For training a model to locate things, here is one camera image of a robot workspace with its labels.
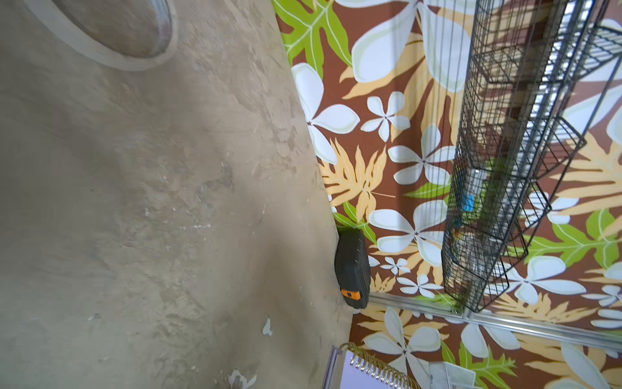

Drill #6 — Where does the purple 2026 calendar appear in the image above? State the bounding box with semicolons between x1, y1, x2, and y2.
322;343;420;389

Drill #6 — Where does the black hard case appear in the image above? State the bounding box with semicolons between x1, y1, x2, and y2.
335;229;371;310

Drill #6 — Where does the blue object in basket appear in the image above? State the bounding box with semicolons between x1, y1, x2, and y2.
462;194;476;212

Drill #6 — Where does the clear round lid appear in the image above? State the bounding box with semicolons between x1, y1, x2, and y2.
24;1;179;71

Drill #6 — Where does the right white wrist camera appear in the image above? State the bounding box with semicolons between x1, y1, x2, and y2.
429;362;476;389

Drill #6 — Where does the black wire basket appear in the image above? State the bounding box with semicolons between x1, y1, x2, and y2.
442;1;621;312

